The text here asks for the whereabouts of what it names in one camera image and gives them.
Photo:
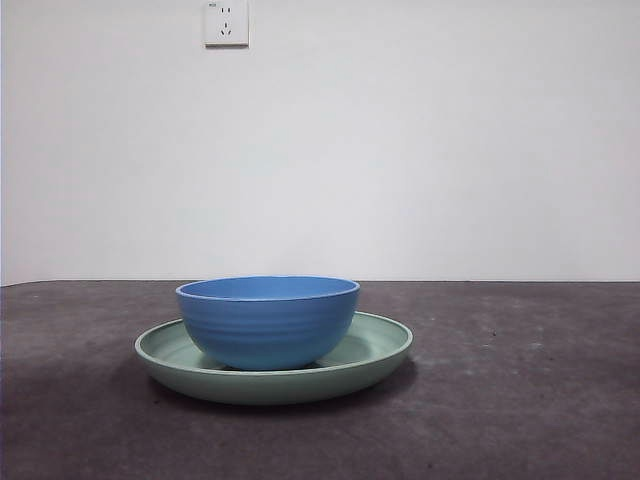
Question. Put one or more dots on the blue bowl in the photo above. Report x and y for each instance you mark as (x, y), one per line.
(270, 325)

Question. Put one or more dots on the green plate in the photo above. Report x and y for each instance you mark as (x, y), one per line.
(270, 386)

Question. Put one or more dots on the white wall socket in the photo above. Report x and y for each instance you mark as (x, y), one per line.
(226, 25)

